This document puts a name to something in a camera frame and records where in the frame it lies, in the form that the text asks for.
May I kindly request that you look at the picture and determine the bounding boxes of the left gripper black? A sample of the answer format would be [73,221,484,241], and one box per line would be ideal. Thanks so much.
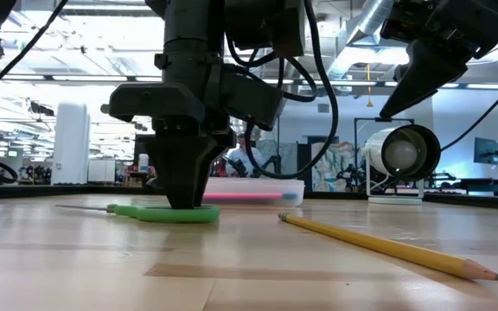
[100,71,285,210]

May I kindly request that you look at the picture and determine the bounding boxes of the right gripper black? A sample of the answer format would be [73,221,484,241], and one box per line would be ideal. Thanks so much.
[379,0,498,120]

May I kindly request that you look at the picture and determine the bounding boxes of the pink pen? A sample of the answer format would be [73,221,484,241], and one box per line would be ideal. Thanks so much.
[202,192,285,201]

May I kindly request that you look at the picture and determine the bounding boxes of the green-handled scissors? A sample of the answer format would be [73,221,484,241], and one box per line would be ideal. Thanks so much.
[56,202,222,225]

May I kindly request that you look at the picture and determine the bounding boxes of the clear box with orange lid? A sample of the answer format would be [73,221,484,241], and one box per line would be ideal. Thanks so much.
[201,176,306,207]

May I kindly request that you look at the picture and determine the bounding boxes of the person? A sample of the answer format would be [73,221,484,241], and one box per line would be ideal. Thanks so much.
[225,132,267,178]

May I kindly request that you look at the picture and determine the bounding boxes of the white cylindrical lamp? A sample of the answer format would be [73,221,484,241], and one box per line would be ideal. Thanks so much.
[363,124,443,206]

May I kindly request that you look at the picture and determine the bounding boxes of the black monitor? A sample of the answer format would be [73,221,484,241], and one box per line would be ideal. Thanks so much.
[473,136,498,166]

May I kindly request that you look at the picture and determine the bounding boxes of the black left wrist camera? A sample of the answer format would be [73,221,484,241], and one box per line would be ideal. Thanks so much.
[224,0,307,58]

